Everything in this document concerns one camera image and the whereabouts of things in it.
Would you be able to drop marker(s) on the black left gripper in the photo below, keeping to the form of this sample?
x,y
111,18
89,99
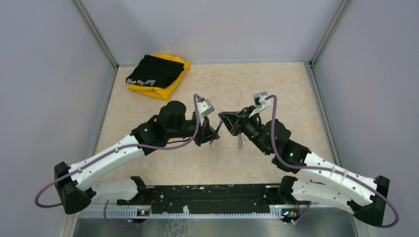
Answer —
x,y
205,132

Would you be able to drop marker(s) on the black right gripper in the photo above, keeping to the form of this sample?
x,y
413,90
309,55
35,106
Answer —
x,y
232,121

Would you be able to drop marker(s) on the white rainbow marker pen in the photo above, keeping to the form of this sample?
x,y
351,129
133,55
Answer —
x,y
243,140

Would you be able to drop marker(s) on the dark purple gel pen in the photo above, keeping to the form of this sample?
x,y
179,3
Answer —
x,y
217,130

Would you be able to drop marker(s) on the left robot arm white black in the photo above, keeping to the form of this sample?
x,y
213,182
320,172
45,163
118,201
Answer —
x,y
80,183

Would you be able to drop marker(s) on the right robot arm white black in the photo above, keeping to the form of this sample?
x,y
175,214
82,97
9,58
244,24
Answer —
x,y
361,196

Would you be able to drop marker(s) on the mauve pen with red tip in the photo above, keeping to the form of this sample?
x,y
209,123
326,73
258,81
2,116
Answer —
x,y
240,142

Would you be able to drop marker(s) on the yellow folded cloth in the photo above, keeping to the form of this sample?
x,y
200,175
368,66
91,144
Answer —
x,y
162,93

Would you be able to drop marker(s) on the black folded cloth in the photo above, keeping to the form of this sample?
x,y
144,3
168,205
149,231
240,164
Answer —
x,y
155,72

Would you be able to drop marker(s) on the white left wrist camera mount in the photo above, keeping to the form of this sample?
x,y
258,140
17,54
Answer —
x,y
205,108

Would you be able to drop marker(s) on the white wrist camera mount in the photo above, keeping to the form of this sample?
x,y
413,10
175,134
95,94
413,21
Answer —
x,y
262,101
205,108

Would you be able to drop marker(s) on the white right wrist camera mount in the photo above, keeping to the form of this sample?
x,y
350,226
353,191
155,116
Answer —
x,y
262,101

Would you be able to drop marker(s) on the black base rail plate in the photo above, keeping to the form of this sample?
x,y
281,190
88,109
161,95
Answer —
x,y
210,200

